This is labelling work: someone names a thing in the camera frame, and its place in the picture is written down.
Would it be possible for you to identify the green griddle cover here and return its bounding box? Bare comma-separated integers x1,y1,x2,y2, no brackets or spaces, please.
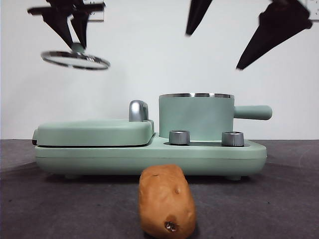
32,119,155,147

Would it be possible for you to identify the silver control knob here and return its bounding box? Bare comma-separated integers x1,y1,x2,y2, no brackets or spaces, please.
168,130,191,145
221,131,245,147

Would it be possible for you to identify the white wall socket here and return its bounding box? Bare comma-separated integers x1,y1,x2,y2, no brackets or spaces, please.
306,0,319,22
84,0,105,22

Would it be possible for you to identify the brown potato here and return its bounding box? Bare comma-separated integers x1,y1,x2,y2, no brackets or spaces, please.
138,163,196,237

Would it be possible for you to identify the glass pot lid green knob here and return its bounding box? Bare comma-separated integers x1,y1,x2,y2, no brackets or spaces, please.
41,42,111,72

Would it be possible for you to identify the green breakfast machine base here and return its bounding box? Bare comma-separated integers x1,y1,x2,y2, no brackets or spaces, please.
34,133,267,180

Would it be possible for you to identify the green steamer pot with handle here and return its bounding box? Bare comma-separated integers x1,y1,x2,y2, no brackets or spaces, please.
158,92,273,140

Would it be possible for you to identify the chrome cover handle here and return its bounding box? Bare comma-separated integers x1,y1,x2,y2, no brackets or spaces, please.
128,100,150,122

